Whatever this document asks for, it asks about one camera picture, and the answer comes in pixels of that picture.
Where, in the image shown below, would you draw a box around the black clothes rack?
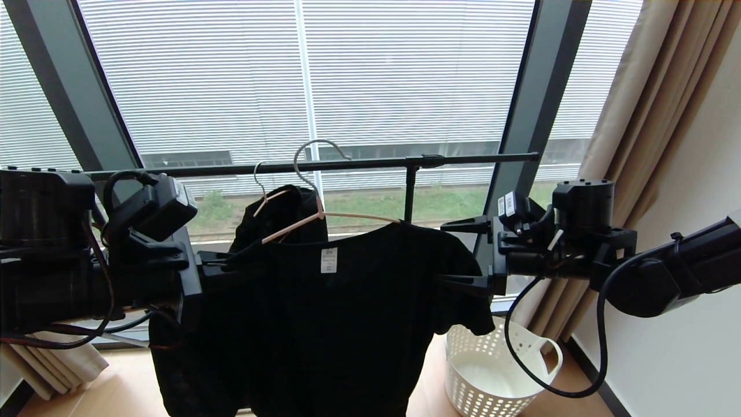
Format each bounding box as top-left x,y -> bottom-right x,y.
81,152 -> 540,255

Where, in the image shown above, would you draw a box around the black garment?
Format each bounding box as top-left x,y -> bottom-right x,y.
149,223 -> 496,417

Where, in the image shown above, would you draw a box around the beige curtain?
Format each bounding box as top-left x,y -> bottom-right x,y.
0,327 -> 109,400
509,0 -> 741,342

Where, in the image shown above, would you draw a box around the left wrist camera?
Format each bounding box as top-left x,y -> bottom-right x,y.
103,170 -> 199,243

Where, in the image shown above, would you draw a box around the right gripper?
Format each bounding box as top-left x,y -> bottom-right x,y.
437,215 -> 597,296

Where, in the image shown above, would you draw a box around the pink clothes hanger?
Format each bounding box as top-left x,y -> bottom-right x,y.
252,162 -> 296,218
262,139 -> 403,245

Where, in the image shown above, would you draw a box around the white laundry basket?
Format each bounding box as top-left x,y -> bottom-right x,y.
446,316 -> 563,417

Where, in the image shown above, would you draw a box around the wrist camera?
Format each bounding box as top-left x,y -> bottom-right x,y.
103,170 -> 199,243
497,191 -> 553,235

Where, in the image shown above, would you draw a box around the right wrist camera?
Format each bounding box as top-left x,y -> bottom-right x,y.
497,191 -> 553,235

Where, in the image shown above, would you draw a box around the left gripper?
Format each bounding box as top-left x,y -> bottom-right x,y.
0,229 -> 203,332

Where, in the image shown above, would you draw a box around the black shorts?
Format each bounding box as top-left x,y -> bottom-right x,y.
229,185 -> 329,255

